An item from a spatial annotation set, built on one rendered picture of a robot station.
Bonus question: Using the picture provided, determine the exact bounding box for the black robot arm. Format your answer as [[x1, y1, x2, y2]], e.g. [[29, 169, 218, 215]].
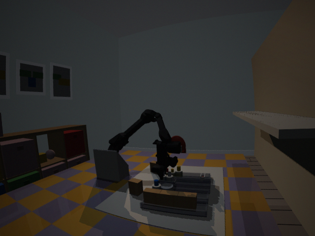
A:
[[108, 109, 181, 168]]

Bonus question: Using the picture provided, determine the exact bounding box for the brown cube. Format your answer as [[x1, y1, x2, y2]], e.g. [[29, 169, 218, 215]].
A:
[[150, 161, 158, 169], [128, 178, 143, 195]]

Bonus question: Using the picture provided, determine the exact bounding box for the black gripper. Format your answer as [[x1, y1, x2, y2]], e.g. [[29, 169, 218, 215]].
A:
[[151, 153, 169, 180]]

